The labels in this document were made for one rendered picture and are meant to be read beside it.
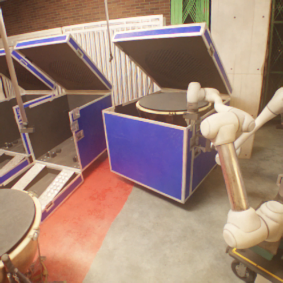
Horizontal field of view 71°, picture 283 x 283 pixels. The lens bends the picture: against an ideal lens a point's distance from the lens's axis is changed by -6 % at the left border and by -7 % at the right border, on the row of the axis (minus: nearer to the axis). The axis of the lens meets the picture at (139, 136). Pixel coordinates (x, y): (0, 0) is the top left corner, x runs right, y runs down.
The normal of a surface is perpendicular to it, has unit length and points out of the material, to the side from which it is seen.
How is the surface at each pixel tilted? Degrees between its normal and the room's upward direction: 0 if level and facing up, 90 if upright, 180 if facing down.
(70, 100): 90
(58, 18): 90
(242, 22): 90
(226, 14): 90
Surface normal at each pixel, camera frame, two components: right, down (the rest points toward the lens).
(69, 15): -0.29, 0.40
